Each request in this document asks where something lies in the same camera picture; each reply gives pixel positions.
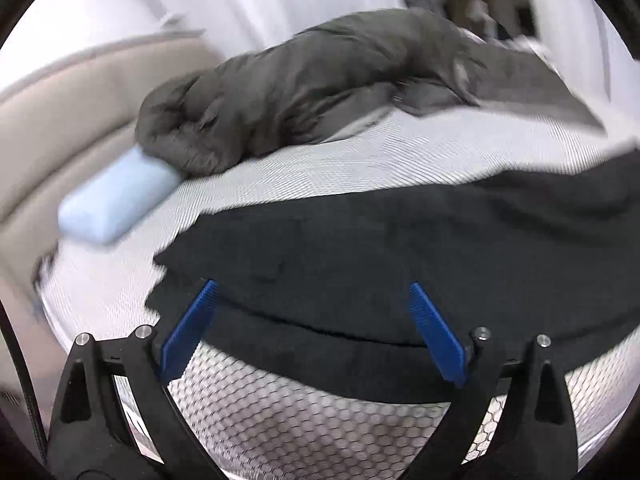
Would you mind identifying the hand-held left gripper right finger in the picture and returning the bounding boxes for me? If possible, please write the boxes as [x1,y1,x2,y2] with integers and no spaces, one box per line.
[400,282,593,480]

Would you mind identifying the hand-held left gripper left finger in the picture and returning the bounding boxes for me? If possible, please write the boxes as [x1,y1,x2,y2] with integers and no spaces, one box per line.
[47,280,221,480]

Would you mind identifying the black pants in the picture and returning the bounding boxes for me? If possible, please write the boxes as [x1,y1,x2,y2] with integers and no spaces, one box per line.
[145,152,640,406]

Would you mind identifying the light blue pillow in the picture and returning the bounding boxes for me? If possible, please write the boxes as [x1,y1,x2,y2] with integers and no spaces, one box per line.
[57,147,183,246]

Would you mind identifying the white textured mattress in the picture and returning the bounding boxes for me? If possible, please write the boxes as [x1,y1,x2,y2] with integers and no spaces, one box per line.
[35,102,640,480]

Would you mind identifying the beige padded headboard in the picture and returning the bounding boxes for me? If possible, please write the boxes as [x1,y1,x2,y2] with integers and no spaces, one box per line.
[0,30,221,401]

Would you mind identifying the grey duvet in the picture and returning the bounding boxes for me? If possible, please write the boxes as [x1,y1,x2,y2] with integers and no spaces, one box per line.
[135,7,608,176]

